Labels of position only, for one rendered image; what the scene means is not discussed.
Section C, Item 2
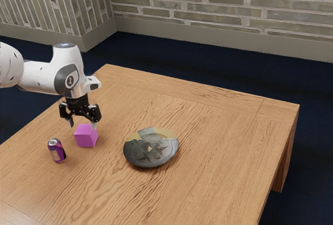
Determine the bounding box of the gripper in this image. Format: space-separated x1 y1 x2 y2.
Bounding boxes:
58 93 103 131

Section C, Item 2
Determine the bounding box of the pink cube block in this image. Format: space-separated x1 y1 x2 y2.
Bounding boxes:
73 123 99 148

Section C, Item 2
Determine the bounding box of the purple drink can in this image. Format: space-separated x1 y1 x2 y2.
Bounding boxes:
47 137 67 164

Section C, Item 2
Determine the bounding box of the grey and yellow plate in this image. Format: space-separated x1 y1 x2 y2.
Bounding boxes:
123 127 180 169

